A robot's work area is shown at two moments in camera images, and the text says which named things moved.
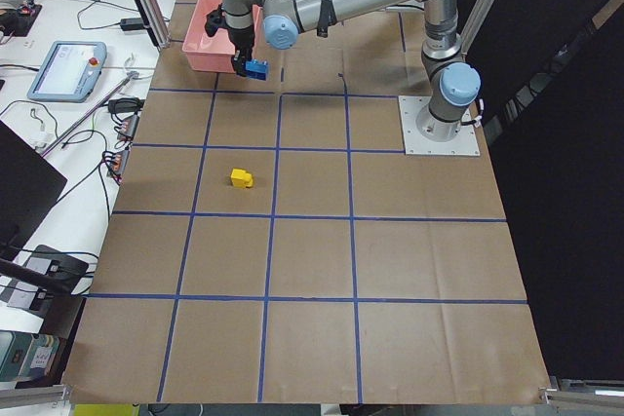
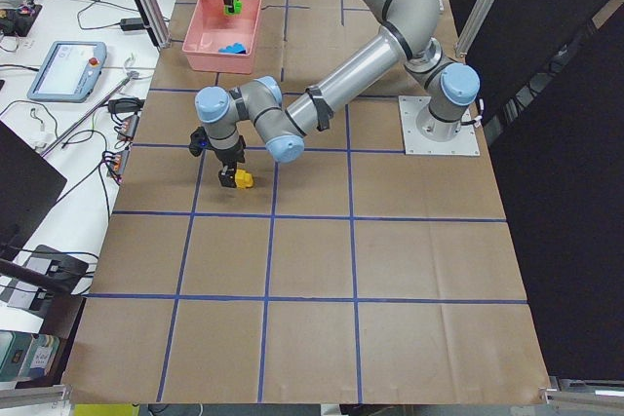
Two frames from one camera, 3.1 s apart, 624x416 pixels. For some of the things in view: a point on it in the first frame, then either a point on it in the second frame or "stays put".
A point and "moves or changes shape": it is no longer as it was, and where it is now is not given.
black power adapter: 131,24 stays put
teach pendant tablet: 69,71 stays put
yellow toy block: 241,177 stays put
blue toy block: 256,69 moves or changes shape
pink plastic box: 214,53 stays put
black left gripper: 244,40 to 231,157
